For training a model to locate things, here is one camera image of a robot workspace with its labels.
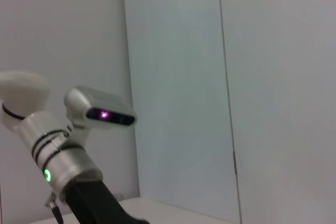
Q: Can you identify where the left wrist camera housing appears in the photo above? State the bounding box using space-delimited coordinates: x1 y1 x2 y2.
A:
64 86 138 132

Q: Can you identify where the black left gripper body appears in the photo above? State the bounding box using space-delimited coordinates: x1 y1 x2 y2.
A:
64 175 152 224

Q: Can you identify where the left black cable silver plug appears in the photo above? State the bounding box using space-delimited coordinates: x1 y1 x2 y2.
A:
44 191 65 224

